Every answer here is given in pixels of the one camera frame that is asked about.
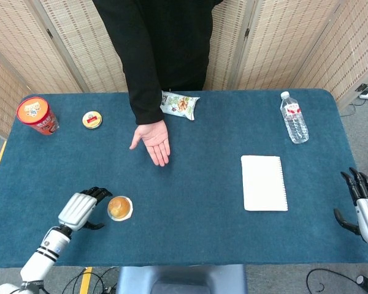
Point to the person's open hand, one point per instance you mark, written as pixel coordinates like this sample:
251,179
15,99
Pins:
153,141

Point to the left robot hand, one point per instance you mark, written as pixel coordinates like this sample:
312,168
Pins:
78,209

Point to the orange jelly cup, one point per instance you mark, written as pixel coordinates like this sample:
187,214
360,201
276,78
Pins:
120,208

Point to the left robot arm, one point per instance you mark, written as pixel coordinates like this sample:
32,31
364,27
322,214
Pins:
44,254

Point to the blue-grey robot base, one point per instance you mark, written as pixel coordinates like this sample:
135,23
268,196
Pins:
181,280

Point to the person in black clothes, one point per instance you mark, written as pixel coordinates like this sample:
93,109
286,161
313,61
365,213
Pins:
159,52

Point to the white snack bag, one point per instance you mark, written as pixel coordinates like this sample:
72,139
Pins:
181,105

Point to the blue table cloth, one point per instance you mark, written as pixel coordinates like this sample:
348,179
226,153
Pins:
184,180

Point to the small round yellow tin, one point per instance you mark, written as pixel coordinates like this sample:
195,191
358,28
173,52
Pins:
92,119

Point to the red instant noodle cup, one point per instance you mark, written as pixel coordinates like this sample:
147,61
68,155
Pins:
38,115

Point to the white spiral notebook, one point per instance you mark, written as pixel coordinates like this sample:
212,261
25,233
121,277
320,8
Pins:
263,183

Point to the clear water bottle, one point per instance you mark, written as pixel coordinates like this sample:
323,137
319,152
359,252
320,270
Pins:
292,118

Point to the bamboo folding screen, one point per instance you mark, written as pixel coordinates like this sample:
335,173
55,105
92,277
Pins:
294,39

